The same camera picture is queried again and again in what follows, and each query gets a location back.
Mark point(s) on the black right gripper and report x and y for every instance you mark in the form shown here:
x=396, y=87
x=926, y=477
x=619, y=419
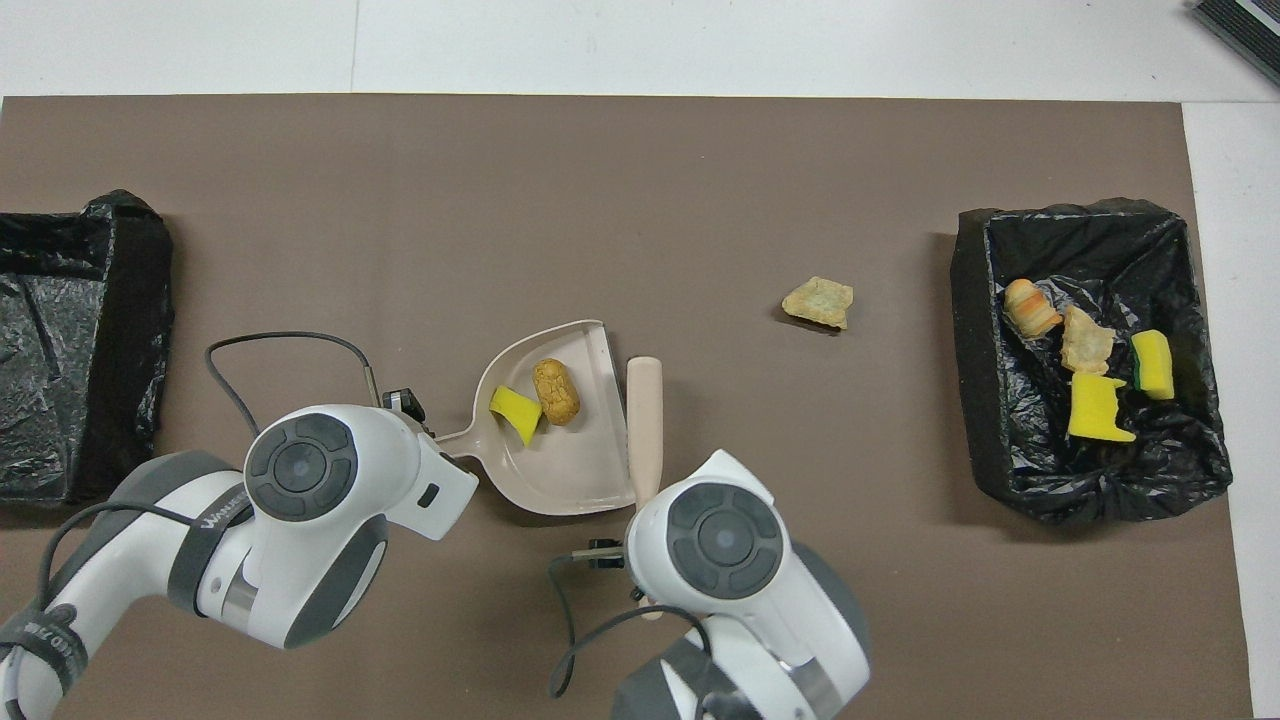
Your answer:
x=606, y=553

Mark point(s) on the pale bread chunk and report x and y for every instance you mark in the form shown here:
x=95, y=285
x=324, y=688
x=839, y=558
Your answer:
x=1086, y=342
x=818, y=303

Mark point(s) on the bin lined with black bag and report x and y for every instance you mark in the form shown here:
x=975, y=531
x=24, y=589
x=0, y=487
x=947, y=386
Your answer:
x=80, y=350
x=985, y=400

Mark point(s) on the brown oval bread roll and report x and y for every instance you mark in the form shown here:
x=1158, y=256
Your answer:
x=556, y=392

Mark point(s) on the dark grey ridged device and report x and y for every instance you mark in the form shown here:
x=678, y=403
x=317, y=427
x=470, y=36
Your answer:
x=1240, y=28

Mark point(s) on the brown table mat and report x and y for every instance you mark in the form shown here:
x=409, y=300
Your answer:
x=650, y=150

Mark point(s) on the beige hand brush black bristles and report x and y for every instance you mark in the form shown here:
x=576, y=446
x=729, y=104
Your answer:
x=645, y=420

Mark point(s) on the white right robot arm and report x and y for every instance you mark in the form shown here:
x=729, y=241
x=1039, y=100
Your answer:
x=740, y=580

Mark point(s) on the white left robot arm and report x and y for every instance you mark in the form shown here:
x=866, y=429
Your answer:
x=300, y=500

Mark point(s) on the beige plastic dustpan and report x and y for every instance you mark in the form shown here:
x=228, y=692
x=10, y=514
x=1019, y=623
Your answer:
x=570, y=470

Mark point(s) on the large yellow sponge piece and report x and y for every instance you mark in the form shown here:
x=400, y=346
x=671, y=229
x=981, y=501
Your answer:
x=1098, y=408

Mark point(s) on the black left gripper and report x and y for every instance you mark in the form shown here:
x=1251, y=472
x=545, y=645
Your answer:
x=408, y=410

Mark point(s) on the green and yellow sponge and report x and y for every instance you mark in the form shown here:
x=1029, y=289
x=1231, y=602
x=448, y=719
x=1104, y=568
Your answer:
x=1155, y=365

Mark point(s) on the small yellow sponge piece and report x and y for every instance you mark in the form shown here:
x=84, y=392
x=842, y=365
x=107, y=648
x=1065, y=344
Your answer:
x=518, y=412

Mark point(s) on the striped orange croissant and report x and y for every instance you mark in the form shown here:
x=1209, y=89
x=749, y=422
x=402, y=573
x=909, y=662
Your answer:
x=1030, y=308

